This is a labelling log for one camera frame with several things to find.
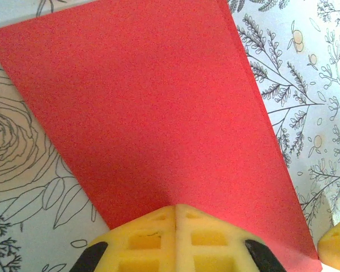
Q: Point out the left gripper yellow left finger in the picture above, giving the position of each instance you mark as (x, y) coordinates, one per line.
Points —
(147, 241)

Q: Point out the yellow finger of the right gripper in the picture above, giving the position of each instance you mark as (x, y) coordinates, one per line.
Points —
(338, 243)

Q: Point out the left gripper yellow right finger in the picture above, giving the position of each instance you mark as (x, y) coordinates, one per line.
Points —
(209, 241)

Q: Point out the red paper sheet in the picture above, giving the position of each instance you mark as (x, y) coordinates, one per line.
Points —
(147, 107)

